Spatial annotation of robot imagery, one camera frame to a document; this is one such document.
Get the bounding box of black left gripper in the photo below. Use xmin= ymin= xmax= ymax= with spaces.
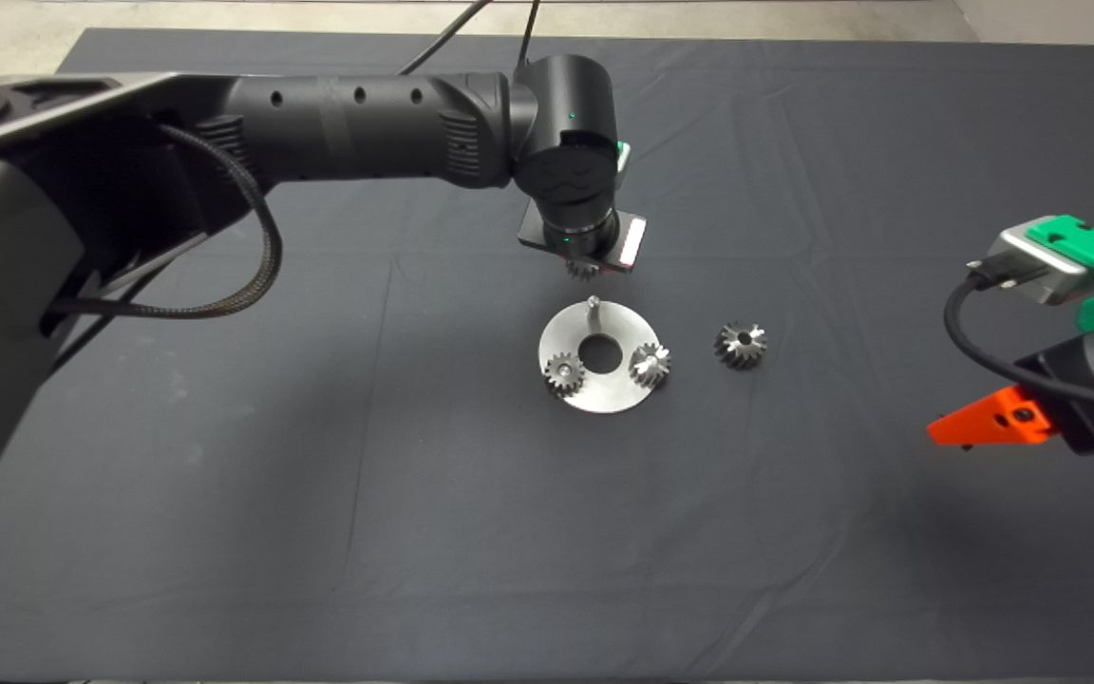
xmin=518 ymin=201 xmax=649 ymax=276

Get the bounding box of larger steel gear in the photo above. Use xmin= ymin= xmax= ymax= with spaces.
xmin=713 ymin=322 xmax=768 ymax=371

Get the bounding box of round metal plate with hole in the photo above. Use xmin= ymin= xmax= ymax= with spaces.
xmin=538 ymin=296 xmax=659 ymax=414

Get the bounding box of dark grey table cloth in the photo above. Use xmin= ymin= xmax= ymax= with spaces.
xmin=0 ymin=27 xmax=1094 ymax=683

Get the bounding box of smooth black right camera cable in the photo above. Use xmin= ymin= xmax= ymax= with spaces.
xmin=943 ymin=258 xmax=1094 ymax=414

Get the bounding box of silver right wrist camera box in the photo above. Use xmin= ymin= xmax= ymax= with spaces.
xmin=970 ymin=223 xmax=1094 ymax=307

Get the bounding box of black braided cable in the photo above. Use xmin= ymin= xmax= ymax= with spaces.
xmin=51 ymin=123 xmax=284 ymax=320

